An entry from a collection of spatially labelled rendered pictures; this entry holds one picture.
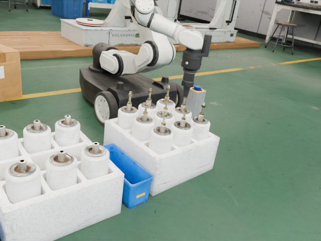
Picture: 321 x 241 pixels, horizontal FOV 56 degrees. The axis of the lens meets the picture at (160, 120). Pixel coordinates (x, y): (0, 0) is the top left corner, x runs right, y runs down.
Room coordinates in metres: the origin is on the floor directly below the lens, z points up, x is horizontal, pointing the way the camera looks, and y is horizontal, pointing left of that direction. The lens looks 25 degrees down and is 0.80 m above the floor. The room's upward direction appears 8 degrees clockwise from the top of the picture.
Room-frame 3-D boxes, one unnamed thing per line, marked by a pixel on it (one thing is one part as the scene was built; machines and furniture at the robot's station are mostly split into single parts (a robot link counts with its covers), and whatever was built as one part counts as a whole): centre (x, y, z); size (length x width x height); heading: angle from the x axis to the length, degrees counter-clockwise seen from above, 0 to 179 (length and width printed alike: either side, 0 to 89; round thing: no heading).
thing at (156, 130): (1.10, -0.01, 0.25); 0.08 x 0.08 x 0.01
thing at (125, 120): (1.27, 0.15, 0.16); 0.10 x 0.10 x 0.18
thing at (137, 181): (1.03, 0.13, 0.06); 0.30 x 0.11 x 0.12; 44
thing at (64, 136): (1.05, 0.36, 0.16); 0.10 x 0.10 x 0.18
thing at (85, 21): (3.42, 0.93, 0.29); 0.30 x 0.30 x 0.06
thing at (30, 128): (0.97, 0.45, 0.25); 0.08 x 0.08 x 0.01
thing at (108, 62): (1.97, 0.32, 0.28); 0.21 x 0.20 x 0.13; 44
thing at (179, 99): (1.96, -0.06, 0.10); 0.20 x 0.05 x 0.20; 44
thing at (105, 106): (1.59, 0.32, 0.10); 0.20 x 0.05 x 0.20; 44
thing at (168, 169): (1.27, -0.01, 0.09); 0.39 x 0.39 x 0.18; 45
